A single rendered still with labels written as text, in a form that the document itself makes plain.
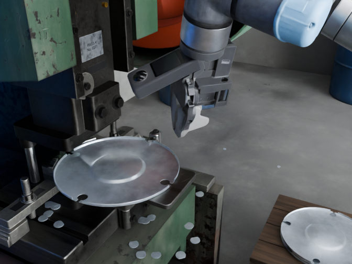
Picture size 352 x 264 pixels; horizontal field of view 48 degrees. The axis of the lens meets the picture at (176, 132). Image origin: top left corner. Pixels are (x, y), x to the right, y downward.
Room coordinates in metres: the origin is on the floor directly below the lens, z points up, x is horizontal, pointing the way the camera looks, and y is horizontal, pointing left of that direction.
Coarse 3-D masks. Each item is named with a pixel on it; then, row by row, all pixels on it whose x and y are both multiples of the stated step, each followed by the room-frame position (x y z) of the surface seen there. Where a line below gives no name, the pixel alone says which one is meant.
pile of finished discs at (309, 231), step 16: (304, 208) 1.13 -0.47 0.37; (320, 208) 1.13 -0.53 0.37; (288, 224) 1.06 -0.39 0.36; (304, 224) 1.05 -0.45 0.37; (320, 224) 1.05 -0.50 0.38; (336, 224) 1.05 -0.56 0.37; (288, 240) 0.97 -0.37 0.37; (304, 240) 0.97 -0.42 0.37; (320, 240) 0.97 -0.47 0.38; (336, 240) 0.97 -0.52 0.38; (304, 256) 0.90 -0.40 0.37; (320, 256) 0.90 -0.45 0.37; (336, 256) 0.90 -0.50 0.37
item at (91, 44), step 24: (96, 0) 0.82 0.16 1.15; (96, 24) 0.81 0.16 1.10; (96, 48) 0.81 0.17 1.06; (96, 72) 0.80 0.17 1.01; (48, 96) 0.76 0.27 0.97; (96, 96) 0.75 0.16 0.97; (120, 96) 0.82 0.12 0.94; (48, 120) 0.76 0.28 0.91; (72, 120) 0.73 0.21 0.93; (96, 120) 0.74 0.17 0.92
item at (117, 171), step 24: (96, 144) 0.89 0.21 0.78; (120, 144) 0.89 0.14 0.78; (72, 168) 0.77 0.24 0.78; (96, 168) 0.76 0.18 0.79; (120, 168) 0.76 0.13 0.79; (144, 168) 0.77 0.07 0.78; (168, 168) 0.77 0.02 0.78; (72, 192) 0.68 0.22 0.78; (96, 192) 0.68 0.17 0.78; (120, 192) 0.68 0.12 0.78; (144, 192) 0.68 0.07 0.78
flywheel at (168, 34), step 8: (160, 0) 1.14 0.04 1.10; (168, 0) 1.13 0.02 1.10; (176, 0) 1.11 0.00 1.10; (184, 0) 1.10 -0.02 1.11; (160, 8) 1.14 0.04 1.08; (168, 8) 1.13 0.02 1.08; (176, 8) 1.11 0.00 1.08; (160, 16) 1.14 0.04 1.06; (168, 16) 1.13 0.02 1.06; (176, 16) 1.11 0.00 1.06; (160, 24) 1.11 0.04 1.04; (168, 24) 1.09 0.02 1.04; (176, 24) 1.07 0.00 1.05; (160, 32) 1.10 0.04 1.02; (168, 32) 1.09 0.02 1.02; (176, 32) 1.07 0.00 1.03; (136, 40) 1.14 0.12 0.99; (144, 40) 1.12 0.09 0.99; (152, 40) 1.11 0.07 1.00; (160, 40) 1.10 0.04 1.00; (168, 40) 1.09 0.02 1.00; (176, 40) 1.07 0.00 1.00; (152, 48) 1.11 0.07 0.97; (160, 48) 1.10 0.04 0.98
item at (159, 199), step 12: (180, 168) 0.77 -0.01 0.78; (180, 180) 0.72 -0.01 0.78; (192, 180) 0.73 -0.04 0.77; (168, 192) 0.68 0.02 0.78; (180, 192) 0.68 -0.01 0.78; (132, 204) 0.73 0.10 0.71; (144, 204) 0.77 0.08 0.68; (156, 204) 0.65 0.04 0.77; (168, 204) 0.64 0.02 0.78; (120, 216) 0.71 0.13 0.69; (132, 216) 0.72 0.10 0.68
